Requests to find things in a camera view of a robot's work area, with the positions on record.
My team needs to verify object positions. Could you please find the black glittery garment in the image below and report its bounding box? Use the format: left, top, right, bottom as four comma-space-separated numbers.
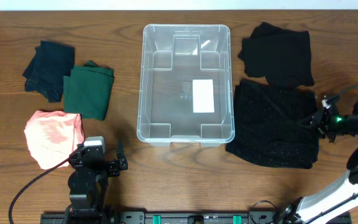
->
226, 79, 319, 169

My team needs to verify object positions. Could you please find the plain black garment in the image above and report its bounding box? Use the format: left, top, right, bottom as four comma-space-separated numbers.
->
237, 22, 314, 88

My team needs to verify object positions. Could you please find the clear plastic storage bin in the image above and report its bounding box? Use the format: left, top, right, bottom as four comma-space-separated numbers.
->
137, 24, 235, 146

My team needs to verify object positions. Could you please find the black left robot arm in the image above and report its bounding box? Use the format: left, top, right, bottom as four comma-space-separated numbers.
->
66, 136, 128, 223

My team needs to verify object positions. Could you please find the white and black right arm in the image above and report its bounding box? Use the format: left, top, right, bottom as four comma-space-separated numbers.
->
273, 95, 358, 223

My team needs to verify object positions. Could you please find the pink folded garment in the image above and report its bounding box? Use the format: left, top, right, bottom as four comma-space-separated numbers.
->
24, 111, 85, 170

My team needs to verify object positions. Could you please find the dark green folded garment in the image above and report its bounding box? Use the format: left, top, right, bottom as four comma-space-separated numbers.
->
63, 60, 114, 121

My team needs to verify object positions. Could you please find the dark navy folded garment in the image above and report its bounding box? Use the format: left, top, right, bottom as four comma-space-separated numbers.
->
22, 40, 75, 103

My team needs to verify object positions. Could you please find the white label in bin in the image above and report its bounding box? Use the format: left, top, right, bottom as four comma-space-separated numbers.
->
193, 80, 214, 113

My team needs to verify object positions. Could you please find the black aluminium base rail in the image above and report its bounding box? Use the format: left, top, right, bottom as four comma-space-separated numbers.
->
40, 212, 352, 224

